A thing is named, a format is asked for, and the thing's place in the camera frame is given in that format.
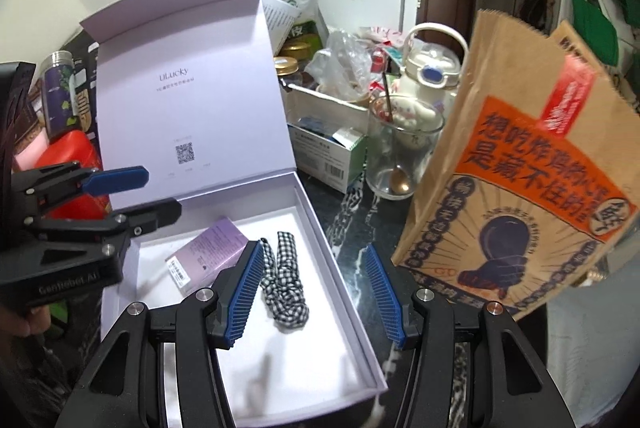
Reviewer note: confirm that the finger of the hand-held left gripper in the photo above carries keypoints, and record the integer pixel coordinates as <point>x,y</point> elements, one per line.
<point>120,179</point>
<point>150,213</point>

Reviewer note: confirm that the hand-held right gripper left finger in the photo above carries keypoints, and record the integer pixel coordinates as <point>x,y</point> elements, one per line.
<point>245,293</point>

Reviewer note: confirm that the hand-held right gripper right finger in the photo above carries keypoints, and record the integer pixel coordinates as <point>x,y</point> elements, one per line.
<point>385,298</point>

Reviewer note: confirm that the lavender gift box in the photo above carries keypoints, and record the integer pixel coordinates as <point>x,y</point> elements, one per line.
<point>200,58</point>

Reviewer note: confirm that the person's left hand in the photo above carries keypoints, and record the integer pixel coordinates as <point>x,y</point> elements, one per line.
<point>25,320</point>

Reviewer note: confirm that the black white checkered scrunchie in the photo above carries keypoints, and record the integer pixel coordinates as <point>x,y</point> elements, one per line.
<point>287,293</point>

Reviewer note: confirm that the small purple carton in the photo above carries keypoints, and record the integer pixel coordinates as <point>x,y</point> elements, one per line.
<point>210,248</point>

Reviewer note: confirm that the red box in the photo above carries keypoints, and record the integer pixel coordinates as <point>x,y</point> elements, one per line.
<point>65,153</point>

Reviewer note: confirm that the purple thermos flask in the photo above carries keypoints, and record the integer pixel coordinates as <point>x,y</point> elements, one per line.
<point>57,93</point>

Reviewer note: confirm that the metal spoon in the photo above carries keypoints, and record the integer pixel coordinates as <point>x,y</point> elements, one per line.
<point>400,180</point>

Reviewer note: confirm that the clear glass cup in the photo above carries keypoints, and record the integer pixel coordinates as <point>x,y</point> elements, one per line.
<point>385,158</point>

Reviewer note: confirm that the white medicine carton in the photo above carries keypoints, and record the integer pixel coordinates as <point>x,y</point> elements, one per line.
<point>320,153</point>

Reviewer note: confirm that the brown printed paper bag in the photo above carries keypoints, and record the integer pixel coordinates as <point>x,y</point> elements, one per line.
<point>510,158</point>

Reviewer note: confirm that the glass jar with gold lid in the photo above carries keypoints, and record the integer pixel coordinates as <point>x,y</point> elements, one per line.
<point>286,71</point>

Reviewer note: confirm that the white open cardboard tray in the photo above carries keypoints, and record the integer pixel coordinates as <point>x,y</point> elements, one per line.
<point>325,101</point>

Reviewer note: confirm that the white paper leaflet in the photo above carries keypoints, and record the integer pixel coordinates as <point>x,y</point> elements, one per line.
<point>277,18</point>

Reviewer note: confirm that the white water bottle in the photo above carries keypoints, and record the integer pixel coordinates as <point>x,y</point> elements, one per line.
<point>430,73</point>

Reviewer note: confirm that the green food pouch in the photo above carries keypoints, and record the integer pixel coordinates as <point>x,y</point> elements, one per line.
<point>305,23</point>

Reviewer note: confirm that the clear plastic bag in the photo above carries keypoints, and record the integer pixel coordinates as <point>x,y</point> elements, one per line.
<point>340,58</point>

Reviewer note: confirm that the green tote bag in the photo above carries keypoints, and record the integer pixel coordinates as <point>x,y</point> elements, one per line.
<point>595,28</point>

